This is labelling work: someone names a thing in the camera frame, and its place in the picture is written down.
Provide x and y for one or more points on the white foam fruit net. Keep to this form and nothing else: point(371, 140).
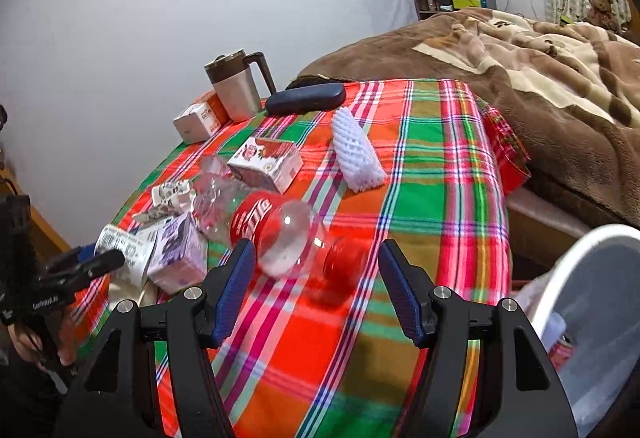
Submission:
point(355, 150)

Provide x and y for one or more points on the wooden bed frame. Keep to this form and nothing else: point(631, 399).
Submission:
point(540, 228)

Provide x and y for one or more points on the wooden cabinet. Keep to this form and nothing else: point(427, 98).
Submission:
point(42, 228)

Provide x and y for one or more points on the brown patterned blanket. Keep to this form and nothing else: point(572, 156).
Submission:
point(550, 107)

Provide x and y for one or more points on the small clear plastic cup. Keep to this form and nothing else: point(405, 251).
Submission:
point(214, 165)

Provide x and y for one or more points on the purple white carton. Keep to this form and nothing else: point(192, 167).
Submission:
point(175, 253)

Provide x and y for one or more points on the small white orange box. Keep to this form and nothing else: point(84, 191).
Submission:
point(197, 120)

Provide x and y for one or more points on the person's left hand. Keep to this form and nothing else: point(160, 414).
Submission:
point(24, 343)

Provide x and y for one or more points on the plaid tablecloth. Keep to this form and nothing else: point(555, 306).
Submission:
point(400, 198)

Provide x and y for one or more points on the navy glasses case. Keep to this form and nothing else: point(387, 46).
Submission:
point(305, 98)

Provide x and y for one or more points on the white paper cup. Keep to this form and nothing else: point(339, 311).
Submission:
point(125, 253)

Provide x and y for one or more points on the white plastic bin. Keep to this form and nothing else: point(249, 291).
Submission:
point(600, 298)

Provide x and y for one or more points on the brown teddy bear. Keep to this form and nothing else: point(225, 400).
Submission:
point(602, 7)

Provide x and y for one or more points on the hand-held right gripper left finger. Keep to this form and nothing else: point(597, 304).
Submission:
point(235, 288)

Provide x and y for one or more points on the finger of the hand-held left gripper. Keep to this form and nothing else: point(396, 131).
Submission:
point(86, 250)
point(95, 265)

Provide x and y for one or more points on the red white carton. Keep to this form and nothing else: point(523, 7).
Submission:
point(267, 162)

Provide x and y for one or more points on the crumpled printed paper wrapper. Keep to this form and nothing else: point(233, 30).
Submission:
point(170, 198)

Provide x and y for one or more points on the clear plastic bottle red label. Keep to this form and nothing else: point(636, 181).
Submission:
point(250, 223)

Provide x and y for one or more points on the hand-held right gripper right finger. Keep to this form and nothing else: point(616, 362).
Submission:
point(400, 288)

